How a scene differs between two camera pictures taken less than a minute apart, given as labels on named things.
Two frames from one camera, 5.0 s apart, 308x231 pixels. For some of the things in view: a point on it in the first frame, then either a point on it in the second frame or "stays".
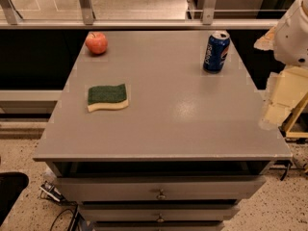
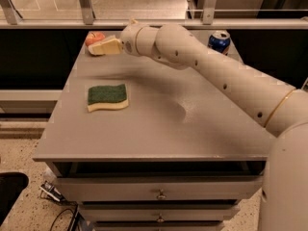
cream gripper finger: (290, 86) → (112, 45)
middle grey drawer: (160, 213) stays
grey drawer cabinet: (159, 130) stays
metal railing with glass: (141, 7) stays
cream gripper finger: (267, 40) → (110, 38)
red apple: (96, 41) stays
